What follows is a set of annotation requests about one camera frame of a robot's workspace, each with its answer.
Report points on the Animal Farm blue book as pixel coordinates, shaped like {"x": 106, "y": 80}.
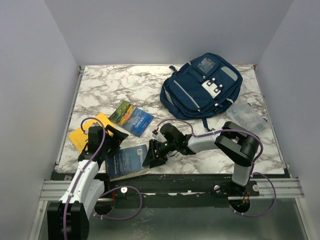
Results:
{"x": 131, "y": 118}

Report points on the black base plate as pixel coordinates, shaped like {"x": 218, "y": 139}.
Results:
{"x": 201, "y": 190}

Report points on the yellow notebook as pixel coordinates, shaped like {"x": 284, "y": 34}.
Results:
{"x": 79, "y": 138}

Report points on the navy blue student backpack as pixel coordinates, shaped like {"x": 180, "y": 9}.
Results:
{"x": 201, "y": 89}

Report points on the dark book underneath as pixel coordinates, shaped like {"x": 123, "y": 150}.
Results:
{"x": 127, "y": 163}

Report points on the clear plastic organizer box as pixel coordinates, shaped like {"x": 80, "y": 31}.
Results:
{"x": 247, "y": 117}

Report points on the aluminium rail frame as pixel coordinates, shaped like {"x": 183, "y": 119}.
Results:
{"x": 53, "y": 189}

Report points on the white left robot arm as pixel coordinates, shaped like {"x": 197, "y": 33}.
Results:
{"x": 68, "y": 218}

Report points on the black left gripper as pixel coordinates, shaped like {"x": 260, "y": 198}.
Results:
{"x": 117, "y": 139}

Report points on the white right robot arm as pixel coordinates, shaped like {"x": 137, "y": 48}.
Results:
{"x": 240, "y": 145}

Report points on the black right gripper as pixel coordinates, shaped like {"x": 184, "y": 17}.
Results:
{"x": 155, "y": 159}

